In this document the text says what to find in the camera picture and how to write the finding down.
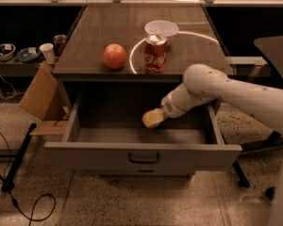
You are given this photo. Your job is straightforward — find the brown cardboard box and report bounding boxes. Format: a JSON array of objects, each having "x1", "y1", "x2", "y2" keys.
[{"x1": 20, "y1": 62, "x2": 70, "y2": 136}]

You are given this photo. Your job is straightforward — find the black stand leg left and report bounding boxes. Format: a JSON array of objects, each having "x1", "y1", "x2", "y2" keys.
[{"x1": 1, "y1": 123, "x2": 37, "y2": 192}]

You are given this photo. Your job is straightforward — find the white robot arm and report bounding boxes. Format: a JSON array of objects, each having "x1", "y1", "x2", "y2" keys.
[{"x1": 142, "y1": 64, "x2": 283, "y2": 226}]

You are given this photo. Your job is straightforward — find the white bowl with contents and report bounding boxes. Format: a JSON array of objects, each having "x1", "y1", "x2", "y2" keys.
[{"x1": 0, "y1": 43, "x2": 16, "y2": 61}]

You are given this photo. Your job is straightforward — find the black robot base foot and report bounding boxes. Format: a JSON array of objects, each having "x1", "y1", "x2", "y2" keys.
[{"x1": 265, "y1": 186, "x2": 275, "y2": 201}]

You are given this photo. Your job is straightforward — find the small orange fruit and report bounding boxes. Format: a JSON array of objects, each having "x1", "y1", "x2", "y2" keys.
[{"x1": 141, "y1": 109, "x2": 163, "y2": 129}]

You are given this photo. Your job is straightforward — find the open grey top drawer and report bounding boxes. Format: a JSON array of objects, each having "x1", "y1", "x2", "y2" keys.
[{"x1": 45, "y1": 82, "x2": 241, "y2": 176}]

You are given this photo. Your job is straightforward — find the dark glass jar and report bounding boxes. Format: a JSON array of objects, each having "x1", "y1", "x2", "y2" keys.
[{"x1": 53, "y1": 35, "x2": 67, "y2": 57}]

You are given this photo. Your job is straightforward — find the red cola can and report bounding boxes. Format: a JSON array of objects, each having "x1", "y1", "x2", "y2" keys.
[{"x1": 144, "y1": 34, "x2": 168, "y2": 73}]

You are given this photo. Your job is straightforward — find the black drawer handle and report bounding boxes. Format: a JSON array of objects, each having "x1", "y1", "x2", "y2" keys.
[{"x1": 128, "y1": 153, "x2": 160, "y2": 165}]

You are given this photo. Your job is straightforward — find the blue bowl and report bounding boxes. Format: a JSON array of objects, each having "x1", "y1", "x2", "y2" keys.
[{"x1": 16, "y1": 47, "x2": 41, "y2": 63}]

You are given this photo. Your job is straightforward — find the white plastic bowl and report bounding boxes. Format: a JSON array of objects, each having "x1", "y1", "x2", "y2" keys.
[{"x1": 144, "y1": 20, "x2": 179, "y2": 43}]

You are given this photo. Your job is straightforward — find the red apple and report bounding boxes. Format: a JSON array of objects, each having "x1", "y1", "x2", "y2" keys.
[{"x1": 103, "y1": 43, "x2": 126, "y2": 70}]

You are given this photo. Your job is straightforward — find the grey drawer cabinet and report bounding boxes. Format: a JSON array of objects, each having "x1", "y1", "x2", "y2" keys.
[{"x1": 52, "y1": 3, "x2": 236, "y2": 179}]

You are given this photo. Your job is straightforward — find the white paper cup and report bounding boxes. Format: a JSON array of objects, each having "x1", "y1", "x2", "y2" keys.
[{"x1": 40, "y1": 43, "x2": 56, "y2": 64}]

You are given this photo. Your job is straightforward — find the black stand leg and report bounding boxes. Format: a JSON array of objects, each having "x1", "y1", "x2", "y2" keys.
[
  {"x1": 232, "y1": 161, "x2": 250, "y2": 188},
  {"x1": 1, "y1": 123, "x2": 37, "y2": 192}
]

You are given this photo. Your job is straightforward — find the white cable on left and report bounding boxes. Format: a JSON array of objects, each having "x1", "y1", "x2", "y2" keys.
[{"x1": 0, "y1": 59, "x2": 18, "y2": 101}]

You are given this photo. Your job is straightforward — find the black stand leg right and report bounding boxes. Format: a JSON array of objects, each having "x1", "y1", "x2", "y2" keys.
[{"x1": 232, "y1": 161, "x2": 250, "y2": 188}]

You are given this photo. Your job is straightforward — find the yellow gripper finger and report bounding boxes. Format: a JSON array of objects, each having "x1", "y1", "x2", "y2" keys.
[
  {"x1": 148, "y1": 108, "x2": 165, "y2": 117},
  {"x1": 145, "y1": 114, "x2": 166, "y2": 126}
]

